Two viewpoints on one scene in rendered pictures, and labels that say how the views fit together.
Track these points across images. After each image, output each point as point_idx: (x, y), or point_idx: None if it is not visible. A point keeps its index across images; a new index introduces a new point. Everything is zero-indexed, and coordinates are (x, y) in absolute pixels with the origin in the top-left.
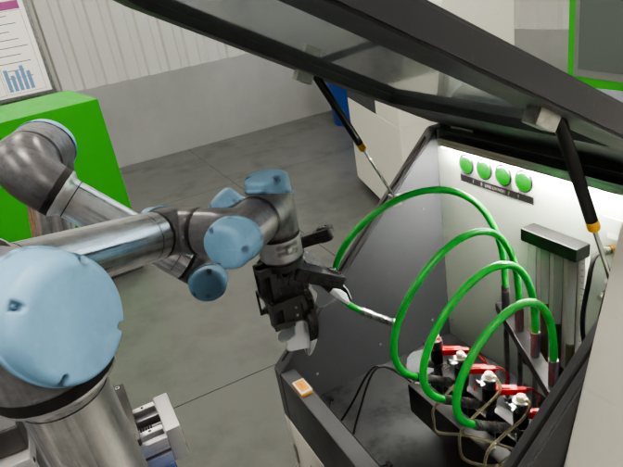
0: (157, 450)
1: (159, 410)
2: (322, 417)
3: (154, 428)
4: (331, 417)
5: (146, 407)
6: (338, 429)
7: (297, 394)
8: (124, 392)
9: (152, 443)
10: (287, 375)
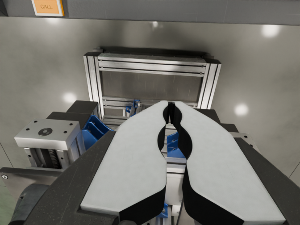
0: (76, 147)
1: (39, 147)
2: (109, 12)
3: (60, 155)
4: (115, 2)
5: (30, 152)
6: (139, 6)
7: (55, 17)
8: (13, 174)
9: (72, 155)
10: (14, 9)
